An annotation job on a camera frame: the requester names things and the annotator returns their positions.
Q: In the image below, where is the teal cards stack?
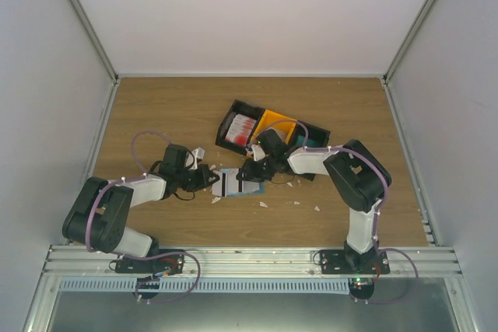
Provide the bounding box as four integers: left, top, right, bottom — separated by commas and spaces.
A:
293, 135, 308, 147

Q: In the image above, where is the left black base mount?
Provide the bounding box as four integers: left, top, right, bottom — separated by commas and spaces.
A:
109, 249, 185, 275

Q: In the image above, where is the aluminium front rail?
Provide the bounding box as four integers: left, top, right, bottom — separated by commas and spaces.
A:
41, 246, 463, 278

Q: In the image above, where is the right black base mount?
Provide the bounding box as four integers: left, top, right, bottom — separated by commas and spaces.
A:
312, 249, 391, 276

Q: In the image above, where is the left black bin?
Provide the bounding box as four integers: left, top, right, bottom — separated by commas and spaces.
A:
215, 100, 265, 156

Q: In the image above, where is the yellow bin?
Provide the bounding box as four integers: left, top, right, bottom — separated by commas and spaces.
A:
251, 110, 297, 144

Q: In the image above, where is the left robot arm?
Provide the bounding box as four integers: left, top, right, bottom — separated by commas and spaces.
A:
61, 145, 219, 273

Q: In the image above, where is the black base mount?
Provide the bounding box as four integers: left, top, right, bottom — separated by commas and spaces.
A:
312, 249, 391, 276
109, 249, 185, 275

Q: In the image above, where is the white magnetic stripe card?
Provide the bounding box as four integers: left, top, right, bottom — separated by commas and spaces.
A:
211, 168, 244, 197

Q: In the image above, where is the red white cards stack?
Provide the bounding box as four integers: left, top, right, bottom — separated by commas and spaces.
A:
224, 114, 256, 147

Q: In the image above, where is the blue card holder wallet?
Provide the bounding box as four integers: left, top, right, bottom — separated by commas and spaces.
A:
225, 169, 265, 197

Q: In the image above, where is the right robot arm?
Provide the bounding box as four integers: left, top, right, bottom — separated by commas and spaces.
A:
237, 129, 392, 274

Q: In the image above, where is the right black bin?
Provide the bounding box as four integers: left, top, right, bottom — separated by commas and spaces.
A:
287, 120, 332, 182

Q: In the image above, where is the black bin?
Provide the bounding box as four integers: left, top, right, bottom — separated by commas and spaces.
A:
287, 120, 332, 182
215, 100, 265, 156

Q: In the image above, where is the grey slotted cable duct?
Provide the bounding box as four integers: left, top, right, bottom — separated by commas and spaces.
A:
59, 277, 349, 295

